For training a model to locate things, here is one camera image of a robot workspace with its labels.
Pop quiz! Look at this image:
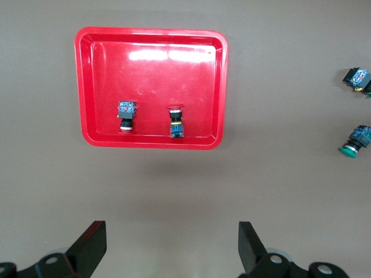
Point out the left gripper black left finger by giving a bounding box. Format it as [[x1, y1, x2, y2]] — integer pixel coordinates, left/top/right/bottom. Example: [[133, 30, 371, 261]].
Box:
[[0, 220, 107, 278]]

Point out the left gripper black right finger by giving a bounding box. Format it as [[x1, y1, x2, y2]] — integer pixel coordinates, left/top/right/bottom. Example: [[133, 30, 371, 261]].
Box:
[[238, 221, 351, 278]]

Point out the red push button switch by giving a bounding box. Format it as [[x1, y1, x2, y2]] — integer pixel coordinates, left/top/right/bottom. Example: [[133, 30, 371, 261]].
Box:
[[117, 100, 138, 134]]

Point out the red button blue yellow block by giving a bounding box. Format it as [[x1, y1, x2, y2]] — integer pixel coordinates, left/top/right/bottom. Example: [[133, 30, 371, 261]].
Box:
[[167, 103, 186, 139]]

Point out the brown table cover sheet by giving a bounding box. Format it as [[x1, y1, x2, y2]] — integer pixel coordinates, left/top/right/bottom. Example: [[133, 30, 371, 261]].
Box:
[[0, 0, 371, 278]]

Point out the red plastic tray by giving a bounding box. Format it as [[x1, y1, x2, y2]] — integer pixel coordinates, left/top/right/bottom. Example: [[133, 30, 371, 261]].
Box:
[[74, 26, 230, 151]]

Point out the green push button switch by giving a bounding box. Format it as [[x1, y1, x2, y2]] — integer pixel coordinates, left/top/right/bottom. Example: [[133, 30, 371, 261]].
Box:
[[338, 125, 371, 159], [341, 67, 371, 98]]

